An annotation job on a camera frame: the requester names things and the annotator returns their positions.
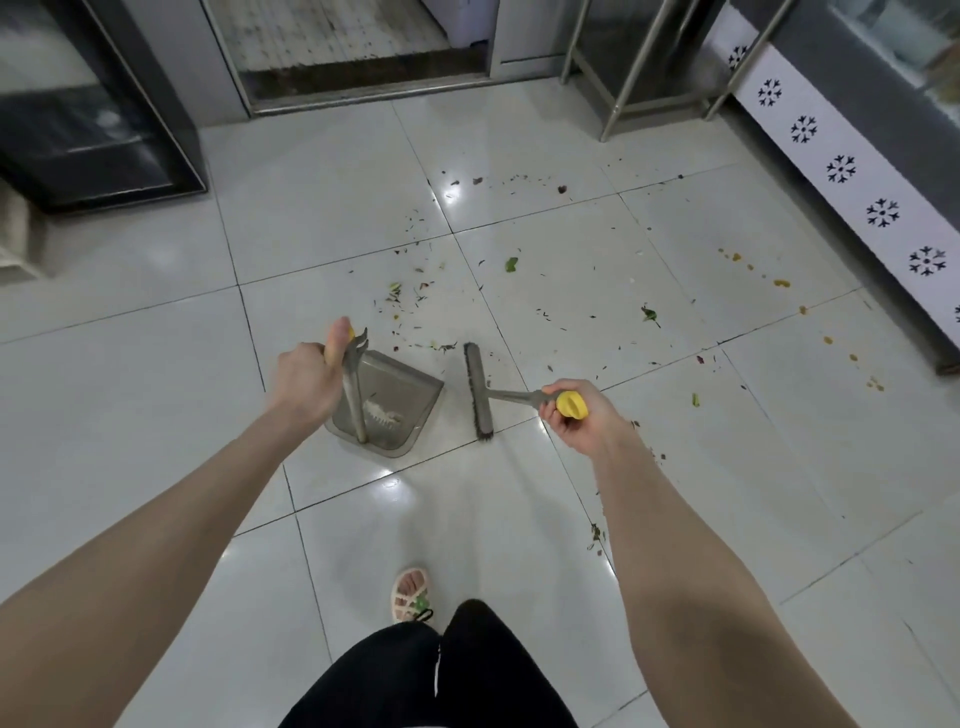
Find person's right hand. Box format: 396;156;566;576
539;378;639;459

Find person's left hand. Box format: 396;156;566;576
266;316;354;434

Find grey dustpan with yellow-tipped handle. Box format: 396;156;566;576
322;326;445;459

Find grey broom with yellow cap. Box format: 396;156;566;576
462;342;592;442

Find leaf debris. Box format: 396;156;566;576
374;172;748;560

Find person's right forearm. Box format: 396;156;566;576
592;427;860;728

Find person's left forearm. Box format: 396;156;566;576
0;404;316;728

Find person's left beige sandal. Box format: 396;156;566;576
389;567;435;625

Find person's black trousers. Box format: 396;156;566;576
277;599;579;728

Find orange liquid spill drops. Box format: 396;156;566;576
718;247;886;393

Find black glass cabinet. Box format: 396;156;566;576
0;0;210;217

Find stainless steel table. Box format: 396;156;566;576
562;0;796;142

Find white appliance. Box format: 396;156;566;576
419;0;500;46

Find grey glass display freezer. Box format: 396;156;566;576
704;0;960;376

